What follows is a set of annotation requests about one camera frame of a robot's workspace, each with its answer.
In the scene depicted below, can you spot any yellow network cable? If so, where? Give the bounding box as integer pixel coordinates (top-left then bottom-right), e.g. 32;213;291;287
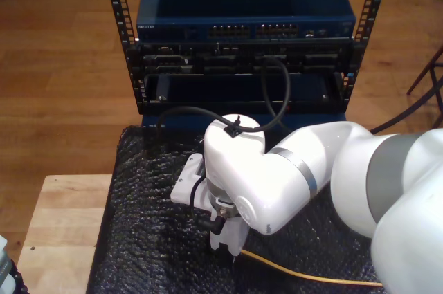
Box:
240;248;384;288

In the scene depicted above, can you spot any black bubble wrap mat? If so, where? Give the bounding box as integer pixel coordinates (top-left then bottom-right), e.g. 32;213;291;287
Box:
85;125;385;294

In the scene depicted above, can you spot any blue base box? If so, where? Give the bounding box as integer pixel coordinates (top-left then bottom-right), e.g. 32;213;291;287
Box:
140;113;349;133

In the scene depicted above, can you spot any black rack drawer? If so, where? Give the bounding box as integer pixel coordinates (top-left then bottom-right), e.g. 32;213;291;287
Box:
140;72;347;115

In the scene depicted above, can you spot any black rack server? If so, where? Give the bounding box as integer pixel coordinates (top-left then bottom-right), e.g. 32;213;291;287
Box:
137;41;353;75

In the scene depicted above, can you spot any black gripper plug cable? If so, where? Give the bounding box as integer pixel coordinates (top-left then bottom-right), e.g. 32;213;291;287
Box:
189;175;226;237

